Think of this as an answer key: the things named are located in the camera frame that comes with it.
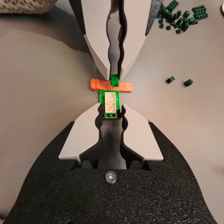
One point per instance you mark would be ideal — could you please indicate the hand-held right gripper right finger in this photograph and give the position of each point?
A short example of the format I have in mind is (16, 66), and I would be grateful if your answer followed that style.
(140, 138)

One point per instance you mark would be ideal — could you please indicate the white round object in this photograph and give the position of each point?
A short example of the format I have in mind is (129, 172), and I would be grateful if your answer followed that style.
(222, 10)

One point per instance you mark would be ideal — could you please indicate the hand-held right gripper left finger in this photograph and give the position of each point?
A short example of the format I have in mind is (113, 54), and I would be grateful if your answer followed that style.
(82, 136)

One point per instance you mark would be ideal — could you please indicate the beige knitted cloth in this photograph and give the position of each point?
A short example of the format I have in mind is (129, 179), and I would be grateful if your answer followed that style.
(21, 6)

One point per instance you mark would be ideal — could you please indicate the single dark green lego brick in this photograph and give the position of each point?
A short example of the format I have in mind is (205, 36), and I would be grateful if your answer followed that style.
(170, 80)
(188, 82)

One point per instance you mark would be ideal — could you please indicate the orange lego brick separator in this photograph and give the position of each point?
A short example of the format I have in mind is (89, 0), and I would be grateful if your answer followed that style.
(99, 84)

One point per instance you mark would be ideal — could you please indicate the green and white lego assembly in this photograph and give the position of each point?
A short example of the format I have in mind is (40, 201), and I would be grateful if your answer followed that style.
(110, 103)

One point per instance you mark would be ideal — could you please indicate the pile of dark green lego bricks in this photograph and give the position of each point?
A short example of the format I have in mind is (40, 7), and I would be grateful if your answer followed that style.
(182, 17)

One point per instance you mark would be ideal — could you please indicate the small bright green lego brick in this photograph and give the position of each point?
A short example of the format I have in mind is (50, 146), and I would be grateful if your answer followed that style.
(114, 80)

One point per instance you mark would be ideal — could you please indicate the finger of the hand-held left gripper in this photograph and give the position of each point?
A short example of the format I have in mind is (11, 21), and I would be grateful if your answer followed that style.
(136, 26)
(96, 26)

